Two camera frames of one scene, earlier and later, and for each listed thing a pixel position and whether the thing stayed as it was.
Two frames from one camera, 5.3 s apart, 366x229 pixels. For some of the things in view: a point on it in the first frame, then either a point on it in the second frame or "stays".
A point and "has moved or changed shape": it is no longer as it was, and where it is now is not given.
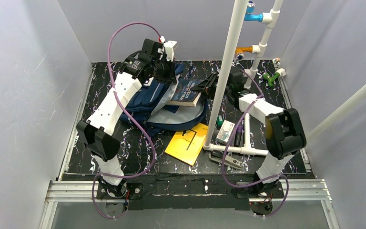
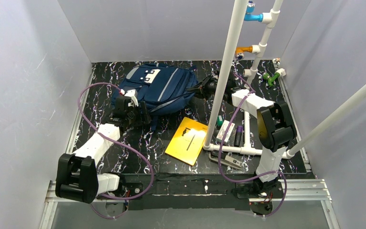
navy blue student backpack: x=149 y=108 has moved or changed shape
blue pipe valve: x=249 y=15 stays
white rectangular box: x=225 y=131 stays
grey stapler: x=217 y=155 stays
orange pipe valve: x=239 y=51 stays
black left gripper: x=169 y=75 -> x=137 y=115
